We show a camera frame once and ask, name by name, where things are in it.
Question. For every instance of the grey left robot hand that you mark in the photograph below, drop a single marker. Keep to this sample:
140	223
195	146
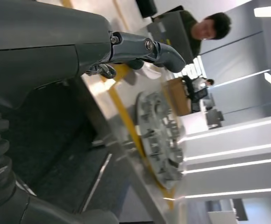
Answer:
44	37

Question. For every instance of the stainless steel workbench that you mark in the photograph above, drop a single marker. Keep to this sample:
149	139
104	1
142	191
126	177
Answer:
119	130

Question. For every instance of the grey laptop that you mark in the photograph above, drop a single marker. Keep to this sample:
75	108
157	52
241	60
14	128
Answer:
170	34

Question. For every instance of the grey plastic wheel hubcap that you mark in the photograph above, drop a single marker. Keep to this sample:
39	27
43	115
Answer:
159	139

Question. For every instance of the brown cardboard box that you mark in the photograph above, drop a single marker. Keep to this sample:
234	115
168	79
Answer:
176	95

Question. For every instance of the person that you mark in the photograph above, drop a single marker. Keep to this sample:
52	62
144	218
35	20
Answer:
210	28
200	84

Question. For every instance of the white lit display block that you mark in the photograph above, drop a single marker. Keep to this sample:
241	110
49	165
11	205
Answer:
231	173

